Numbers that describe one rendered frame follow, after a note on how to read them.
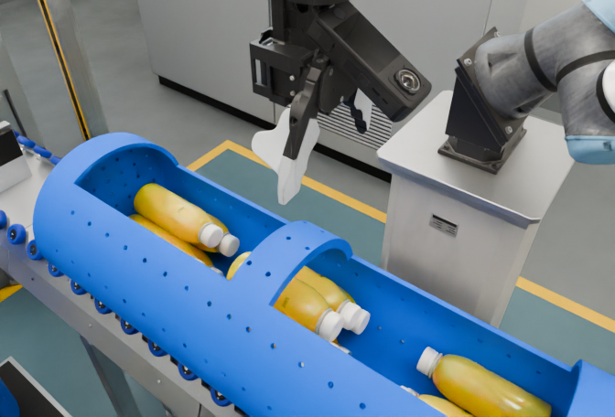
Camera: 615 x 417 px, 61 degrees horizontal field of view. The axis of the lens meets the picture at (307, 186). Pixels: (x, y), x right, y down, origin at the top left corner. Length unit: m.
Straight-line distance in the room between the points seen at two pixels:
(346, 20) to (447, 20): 1.76
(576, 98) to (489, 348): 0.39
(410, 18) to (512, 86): 1.37
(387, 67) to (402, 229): 0.70
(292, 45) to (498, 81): 0.53
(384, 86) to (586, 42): 0.50
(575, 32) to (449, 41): 1.36
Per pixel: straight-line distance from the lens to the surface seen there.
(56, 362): 2.25
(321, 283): 0.80
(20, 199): 1.42
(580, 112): 0.84
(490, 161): 1.02
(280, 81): 0.49
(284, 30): 0.48
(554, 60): 0.92
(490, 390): 0.80
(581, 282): 2.56
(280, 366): 0.66
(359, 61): 0.44
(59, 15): 1.56
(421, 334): 0.87
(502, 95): 0.95
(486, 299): 1.16
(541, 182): 1.03
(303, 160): 0.48
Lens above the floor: 1.74
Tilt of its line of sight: 40 degrees down
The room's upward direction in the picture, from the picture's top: straight up
